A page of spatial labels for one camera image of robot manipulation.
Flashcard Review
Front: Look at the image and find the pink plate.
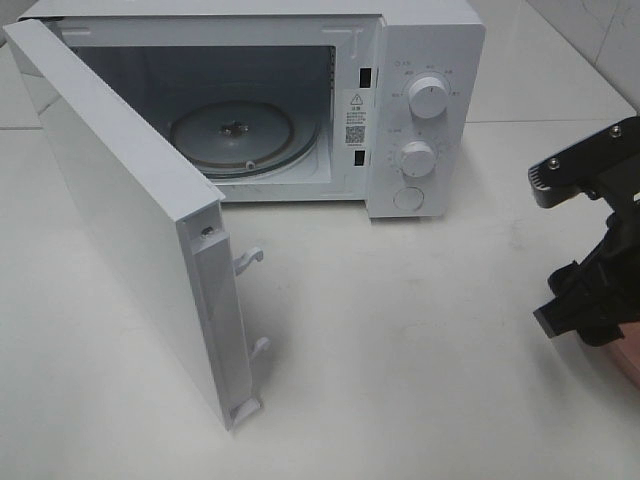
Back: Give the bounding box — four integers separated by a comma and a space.
614, 322, 640, 387

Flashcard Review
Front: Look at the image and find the white round door button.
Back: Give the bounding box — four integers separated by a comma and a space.
393, 187, 424, 211

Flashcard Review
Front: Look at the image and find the white microwave knob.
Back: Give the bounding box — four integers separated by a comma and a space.
408, 76, 449, 119
400, 141, 436, 178

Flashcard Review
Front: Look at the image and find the white microwave door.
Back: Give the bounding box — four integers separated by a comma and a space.
5, 20, 269, 429

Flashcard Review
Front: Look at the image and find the glass microwave turntable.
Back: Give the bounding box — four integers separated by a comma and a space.
169, 100, 320, 179

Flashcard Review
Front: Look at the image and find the white microwave oven body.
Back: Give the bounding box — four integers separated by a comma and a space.
12, 1, 485, 218

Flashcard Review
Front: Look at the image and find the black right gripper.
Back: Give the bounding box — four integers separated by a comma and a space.
533, 169, 639, 347

